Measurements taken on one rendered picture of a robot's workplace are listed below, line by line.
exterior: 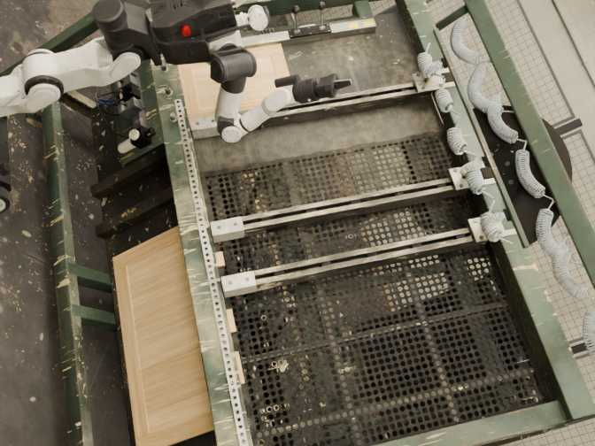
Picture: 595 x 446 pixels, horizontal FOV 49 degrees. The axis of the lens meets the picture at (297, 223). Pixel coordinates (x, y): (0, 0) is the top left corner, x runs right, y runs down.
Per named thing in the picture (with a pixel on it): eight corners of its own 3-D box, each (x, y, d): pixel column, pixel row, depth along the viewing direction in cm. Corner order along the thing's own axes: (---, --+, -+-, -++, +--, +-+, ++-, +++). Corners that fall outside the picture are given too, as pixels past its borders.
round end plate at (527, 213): (386, 143, 353) (531, 73, 325) (390, 148, 358) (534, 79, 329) (433, 280, 320) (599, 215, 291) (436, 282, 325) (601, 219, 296)
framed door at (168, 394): (115, 258, 308) (112, 257, 307) (210, 211, 289) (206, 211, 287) (141, 456, 271) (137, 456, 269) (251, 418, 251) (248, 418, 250)
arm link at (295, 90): (305, 103, 246) (276, 110, 250) (313, 101, 256) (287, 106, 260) (297, 73, 243) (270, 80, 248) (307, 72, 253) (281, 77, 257)
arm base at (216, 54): (219, 93, 239) (225, 68, 231) (201, 70, 244) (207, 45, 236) (252, 85, 248) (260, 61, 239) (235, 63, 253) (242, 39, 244)
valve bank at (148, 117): (86, 60, 295) (127, 34, 286) (109, 74, 306) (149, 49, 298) (98, 153, 274) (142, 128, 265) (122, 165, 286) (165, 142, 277)
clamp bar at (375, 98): (189, 124, 287) (184, 90, 266) (446, 81, 304) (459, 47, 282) (194, 143, 283) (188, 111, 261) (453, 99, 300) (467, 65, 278)
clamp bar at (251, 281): (220, 279, 256) (217, 254, 235) (503, 222, 273) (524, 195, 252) (225, 303, 252) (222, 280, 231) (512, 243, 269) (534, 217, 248)
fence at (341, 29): (175, 53, 304) (173, 47, 300) (372, 24, 317) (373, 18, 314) (176, 62, 302) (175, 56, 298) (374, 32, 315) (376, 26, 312)
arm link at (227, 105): (210, 140, 258) (220, 94, 242) (212, 119, 267) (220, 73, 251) (239, 144, 261) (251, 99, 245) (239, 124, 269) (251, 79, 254)
